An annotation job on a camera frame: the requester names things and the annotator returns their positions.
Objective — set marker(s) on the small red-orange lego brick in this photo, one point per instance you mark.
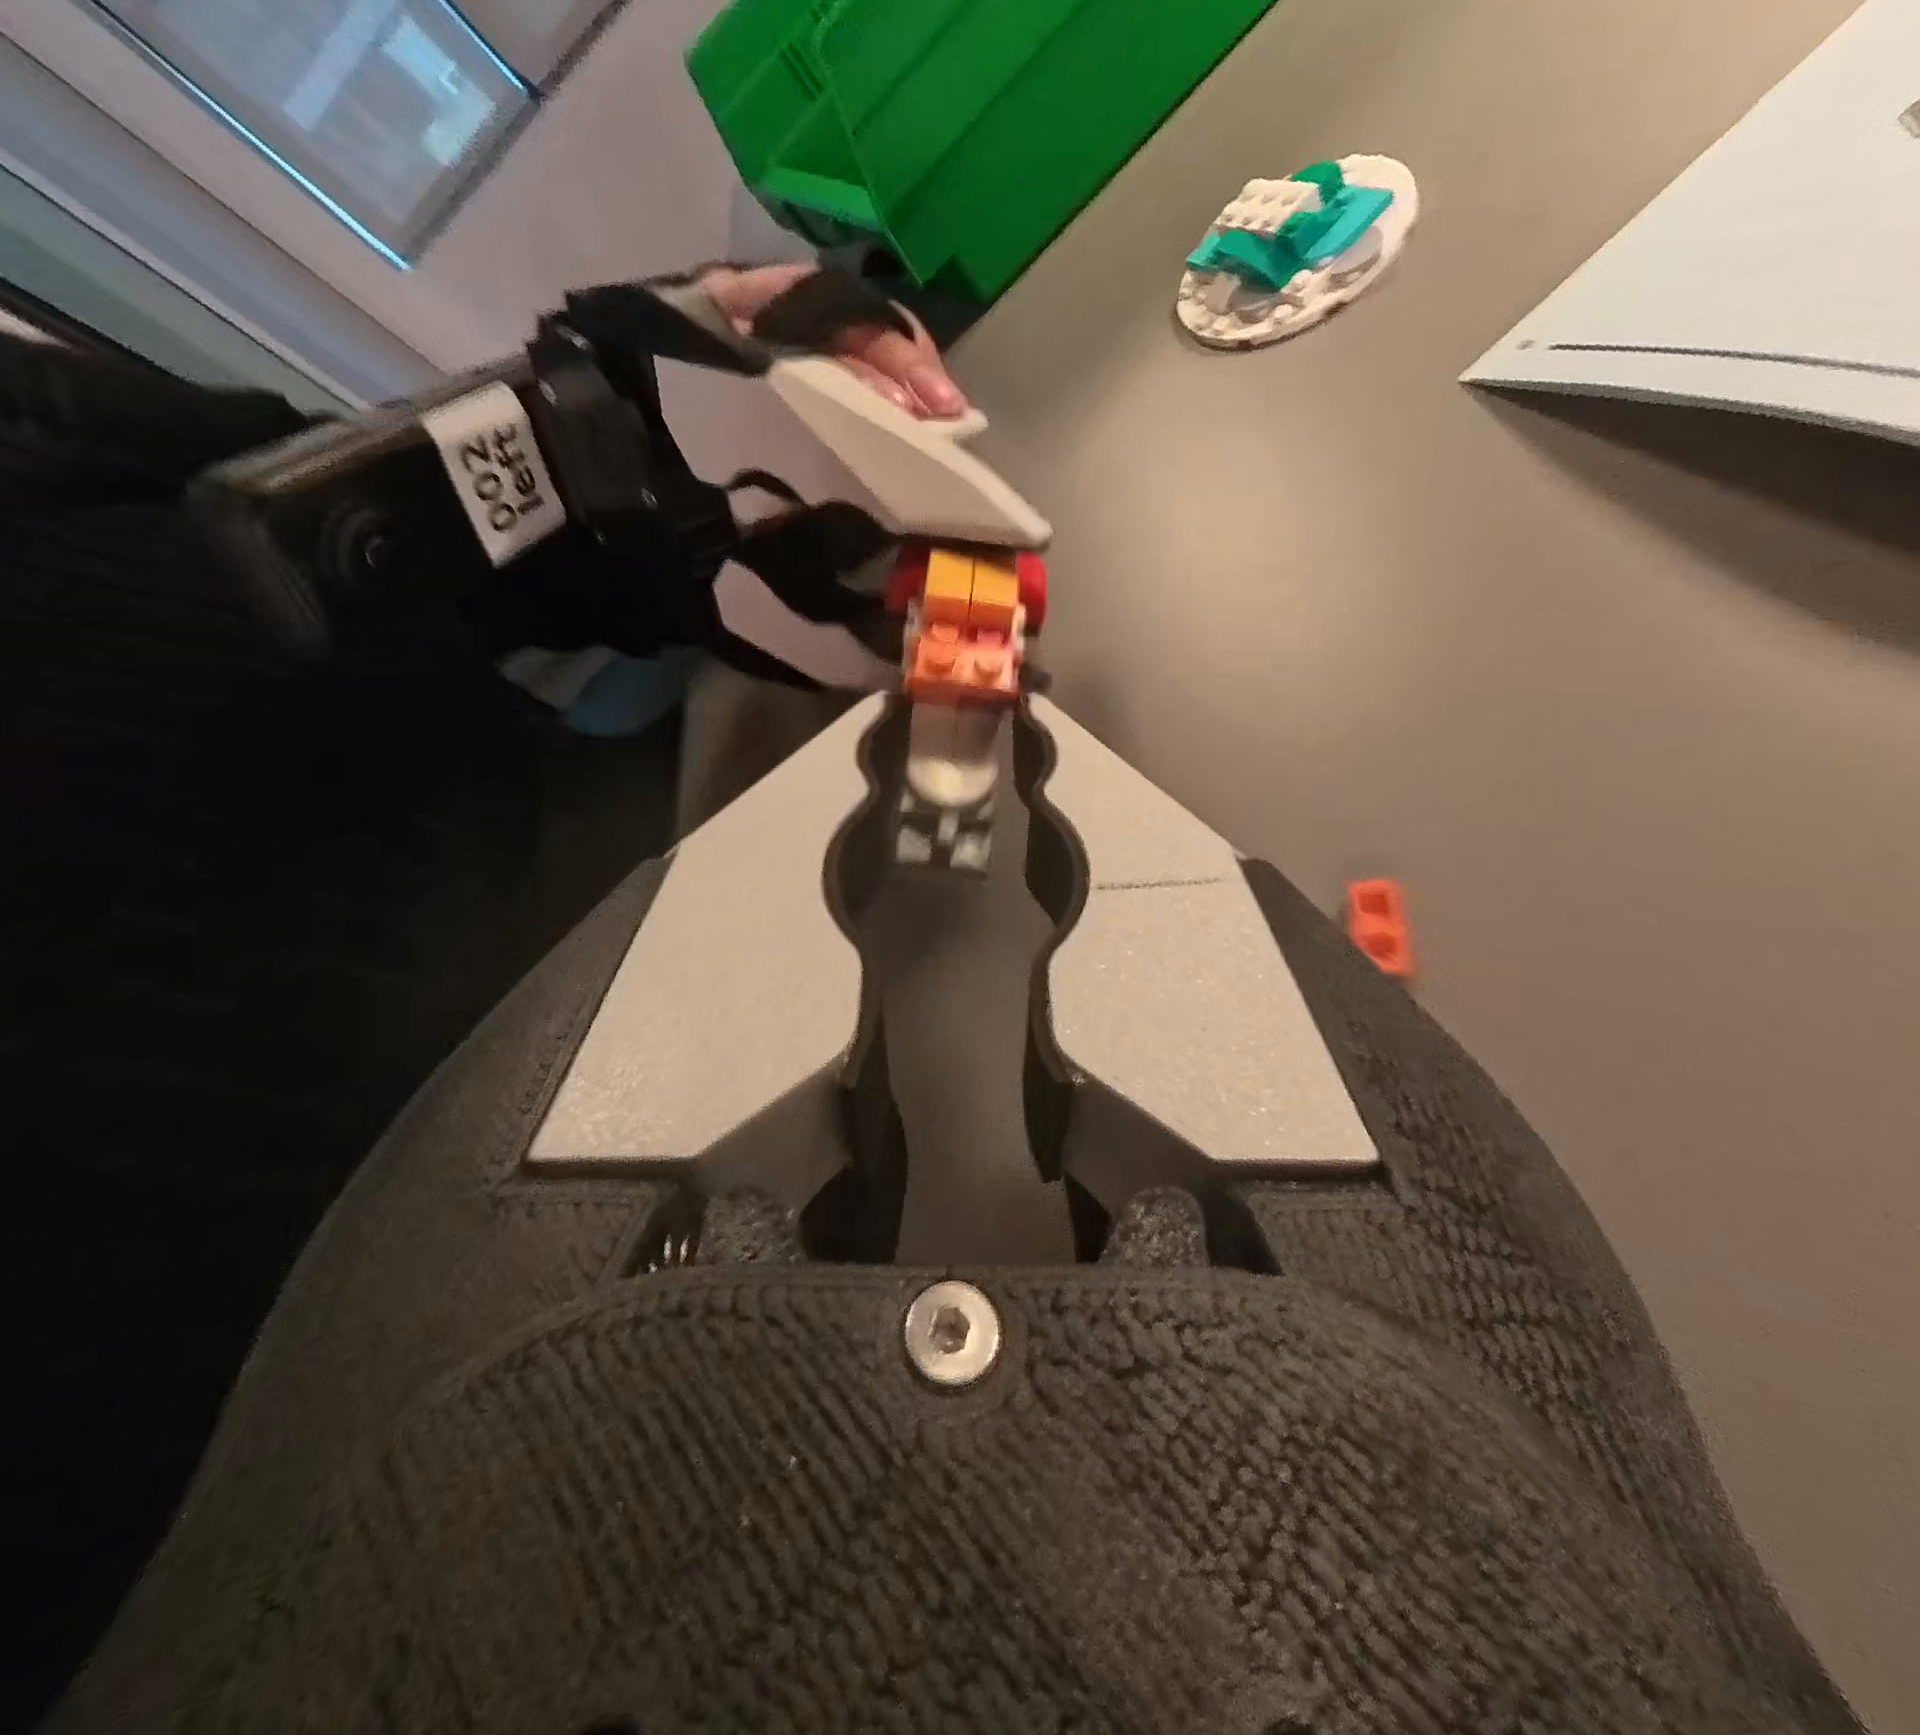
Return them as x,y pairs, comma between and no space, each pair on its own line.
1379,919

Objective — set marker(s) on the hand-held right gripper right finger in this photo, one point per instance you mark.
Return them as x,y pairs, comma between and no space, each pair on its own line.
1199,1016

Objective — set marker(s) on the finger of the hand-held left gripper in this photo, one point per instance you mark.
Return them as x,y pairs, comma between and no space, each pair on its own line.
929,474

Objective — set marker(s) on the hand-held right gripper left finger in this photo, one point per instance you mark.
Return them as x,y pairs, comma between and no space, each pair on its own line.
704,1000

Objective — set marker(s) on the open instruction booklet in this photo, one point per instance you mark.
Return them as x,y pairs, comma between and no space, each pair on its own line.
1723,265

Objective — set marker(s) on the green plastic bin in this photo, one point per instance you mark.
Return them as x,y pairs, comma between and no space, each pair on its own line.
1050,10

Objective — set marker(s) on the white round lego model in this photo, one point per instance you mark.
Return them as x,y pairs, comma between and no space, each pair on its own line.
1299,251

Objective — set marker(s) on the multicoloured lego model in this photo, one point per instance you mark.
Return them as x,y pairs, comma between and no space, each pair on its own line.
967,664

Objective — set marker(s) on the person's left hand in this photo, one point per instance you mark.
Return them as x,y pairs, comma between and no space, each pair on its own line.
916,379

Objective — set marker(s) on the person's left forearm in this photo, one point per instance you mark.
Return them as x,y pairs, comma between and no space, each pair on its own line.
120,536

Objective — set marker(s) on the window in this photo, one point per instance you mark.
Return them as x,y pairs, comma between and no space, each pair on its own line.
298,40

